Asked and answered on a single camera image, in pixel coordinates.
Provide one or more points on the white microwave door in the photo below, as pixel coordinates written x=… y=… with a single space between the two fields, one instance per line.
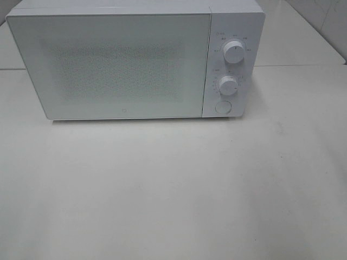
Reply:
x=113 y=67

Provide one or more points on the white timer knob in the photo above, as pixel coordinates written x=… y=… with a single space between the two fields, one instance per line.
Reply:
x=228 y=85

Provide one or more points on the round white door button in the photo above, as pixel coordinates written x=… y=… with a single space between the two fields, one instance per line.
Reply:
x=223 y=107

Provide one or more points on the white upper power knob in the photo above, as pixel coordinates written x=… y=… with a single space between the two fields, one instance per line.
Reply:
x=233 y=51

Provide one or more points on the white microwave oven body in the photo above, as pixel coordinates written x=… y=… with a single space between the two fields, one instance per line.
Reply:
x=229 y=20

